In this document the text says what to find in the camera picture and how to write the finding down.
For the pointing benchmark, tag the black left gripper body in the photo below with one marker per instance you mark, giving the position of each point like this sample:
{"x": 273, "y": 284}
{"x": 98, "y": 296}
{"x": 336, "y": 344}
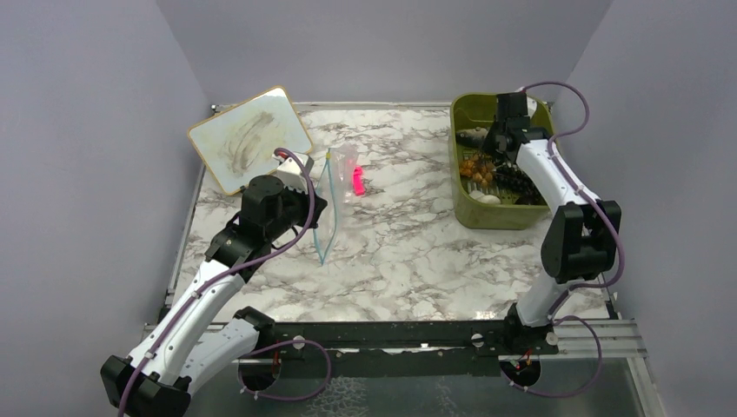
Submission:
{"x": 295, "y": 212}

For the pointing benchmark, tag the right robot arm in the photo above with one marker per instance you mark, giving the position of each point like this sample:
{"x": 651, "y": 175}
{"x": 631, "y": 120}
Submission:
{"x": 581, "y": 241}

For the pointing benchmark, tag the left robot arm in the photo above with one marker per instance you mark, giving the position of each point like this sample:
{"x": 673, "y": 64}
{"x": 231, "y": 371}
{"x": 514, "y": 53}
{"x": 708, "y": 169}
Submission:
{"x": 160, "y": 376}

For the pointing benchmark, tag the wood framed whiteboard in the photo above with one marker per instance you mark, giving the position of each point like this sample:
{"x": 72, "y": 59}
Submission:
{"x": 238, "y": 143}

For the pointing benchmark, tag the white toy egg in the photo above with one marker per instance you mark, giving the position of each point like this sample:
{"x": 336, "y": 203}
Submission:
{"x": 483, "y": 198}

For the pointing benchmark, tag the black toy grapes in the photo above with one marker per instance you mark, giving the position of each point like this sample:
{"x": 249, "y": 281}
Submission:
{"x": 511, "y": 181}

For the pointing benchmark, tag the clear zip top bag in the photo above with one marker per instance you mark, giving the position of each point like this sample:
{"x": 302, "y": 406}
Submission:
{"x": 334, "y": 186}

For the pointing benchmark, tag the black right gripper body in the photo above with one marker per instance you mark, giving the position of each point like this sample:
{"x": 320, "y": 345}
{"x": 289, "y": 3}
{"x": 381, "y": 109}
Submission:
{"x": 491, "y": 145}

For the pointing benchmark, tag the green plastic bin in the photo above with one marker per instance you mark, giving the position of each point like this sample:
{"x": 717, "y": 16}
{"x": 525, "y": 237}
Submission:
{"x": 475, "y": 111}

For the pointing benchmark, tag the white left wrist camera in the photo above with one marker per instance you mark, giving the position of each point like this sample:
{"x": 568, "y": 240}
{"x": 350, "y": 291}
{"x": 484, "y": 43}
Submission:
{"x": 290, "y": 174}

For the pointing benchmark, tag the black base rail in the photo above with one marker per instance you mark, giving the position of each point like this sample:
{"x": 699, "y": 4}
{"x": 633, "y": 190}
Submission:
{"x": 377, "y": 349}

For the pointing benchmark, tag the pink plastic bag clip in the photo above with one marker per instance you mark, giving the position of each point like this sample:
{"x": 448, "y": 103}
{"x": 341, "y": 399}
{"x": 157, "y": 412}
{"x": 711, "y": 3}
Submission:
{"x": 357, "y": 181}

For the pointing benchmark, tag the grey toy fish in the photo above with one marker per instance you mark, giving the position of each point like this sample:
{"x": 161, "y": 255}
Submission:
{"x": 471, "y": 138}

